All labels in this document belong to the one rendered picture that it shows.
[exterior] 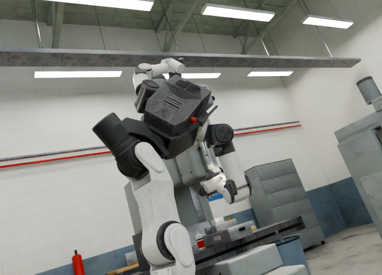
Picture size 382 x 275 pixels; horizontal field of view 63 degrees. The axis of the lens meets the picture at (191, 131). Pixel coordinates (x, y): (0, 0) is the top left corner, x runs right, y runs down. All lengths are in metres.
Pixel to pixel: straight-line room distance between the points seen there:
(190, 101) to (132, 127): 0.29
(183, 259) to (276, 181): 6.21
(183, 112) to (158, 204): 0.40
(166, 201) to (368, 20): 7.94
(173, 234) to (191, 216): 1.15
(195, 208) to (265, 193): 4.73
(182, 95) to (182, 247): 0.64
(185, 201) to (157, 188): 1.11
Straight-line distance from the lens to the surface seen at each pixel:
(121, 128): 1.27
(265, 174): 7.18
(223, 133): 1.44
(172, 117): 1.32
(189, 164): 1.92
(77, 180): 6.19
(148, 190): 1.24
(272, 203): 7.04
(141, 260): 1.77
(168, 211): 1.26
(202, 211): 2.38
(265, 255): 1.84
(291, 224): 2.19
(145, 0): 4.97
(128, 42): 8.08
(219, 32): 9.66
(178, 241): 1.20
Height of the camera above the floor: 1.00
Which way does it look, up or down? 18 degrees up
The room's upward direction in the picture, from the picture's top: 18 degrees counter-clockwise
